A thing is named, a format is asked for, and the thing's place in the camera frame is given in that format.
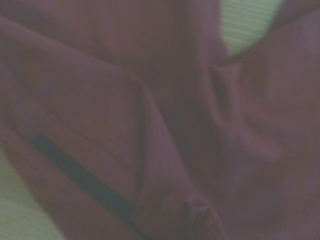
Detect rust red shorts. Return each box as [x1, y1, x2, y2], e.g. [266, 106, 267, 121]
[0, 0, 320, 240]

